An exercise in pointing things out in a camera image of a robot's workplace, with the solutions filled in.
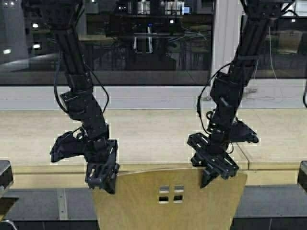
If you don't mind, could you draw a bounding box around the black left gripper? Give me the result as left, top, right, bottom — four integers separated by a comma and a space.
85, 139, 119, 194

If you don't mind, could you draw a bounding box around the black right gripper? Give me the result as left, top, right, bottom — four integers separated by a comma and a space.
187, 133, 239, 188

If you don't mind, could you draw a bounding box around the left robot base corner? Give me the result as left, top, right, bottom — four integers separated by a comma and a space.
0, 160, 13, 197

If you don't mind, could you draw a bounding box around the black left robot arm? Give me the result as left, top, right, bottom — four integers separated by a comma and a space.
21, 0, 119, 194

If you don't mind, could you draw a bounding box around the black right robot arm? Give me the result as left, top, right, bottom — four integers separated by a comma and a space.
187, 0, 294, 188

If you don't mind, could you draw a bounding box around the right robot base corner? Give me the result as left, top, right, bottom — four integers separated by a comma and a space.
297, 161, 307, 192

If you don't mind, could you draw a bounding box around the long wooden counter table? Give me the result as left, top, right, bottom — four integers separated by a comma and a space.
0, 109, 307, 189

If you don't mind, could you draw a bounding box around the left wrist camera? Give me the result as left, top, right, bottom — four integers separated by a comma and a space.
50, 130, 86, 163

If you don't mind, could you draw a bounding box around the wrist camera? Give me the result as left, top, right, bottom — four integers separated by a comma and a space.
230, 119, 259, 143
50, 130, 86, 163

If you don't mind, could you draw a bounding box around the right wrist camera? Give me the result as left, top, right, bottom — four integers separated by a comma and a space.
230, 119, 259, 143

